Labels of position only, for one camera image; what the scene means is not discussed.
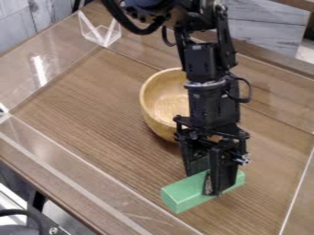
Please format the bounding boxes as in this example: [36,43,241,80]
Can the clear acrylic tray walls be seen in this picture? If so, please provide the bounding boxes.
[0,17,314,235]

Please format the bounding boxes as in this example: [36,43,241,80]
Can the clear acrylic corner bracket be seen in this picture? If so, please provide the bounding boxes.
[78,11,122,48]

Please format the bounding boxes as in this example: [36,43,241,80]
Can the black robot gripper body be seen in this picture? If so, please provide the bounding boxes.
[173,74,254,166]

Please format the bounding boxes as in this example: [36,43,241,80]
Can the green rectangular block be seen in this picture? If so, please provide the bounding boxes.
[159,169,247,215]

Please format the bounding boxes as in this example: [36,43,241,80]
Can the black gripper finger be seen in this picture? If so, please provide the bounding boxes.
[202,139,249,196]
[179,138,211,176]

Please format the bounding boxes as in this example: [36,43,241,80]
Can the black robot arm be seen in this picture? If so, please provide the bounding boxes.
[100,0,251,196]

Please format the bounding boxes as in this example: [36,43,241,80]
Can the brown wooden bowl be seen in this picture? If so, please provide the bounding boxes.
[141,67,189,142]

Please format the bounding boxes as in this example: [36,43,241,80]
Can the black table leg frame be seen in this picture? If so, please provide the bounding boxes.
[27,191,71,235]

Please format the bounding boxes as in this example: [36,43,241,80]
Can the black cable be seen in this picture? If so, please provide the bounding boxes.
[0,208,42,235]

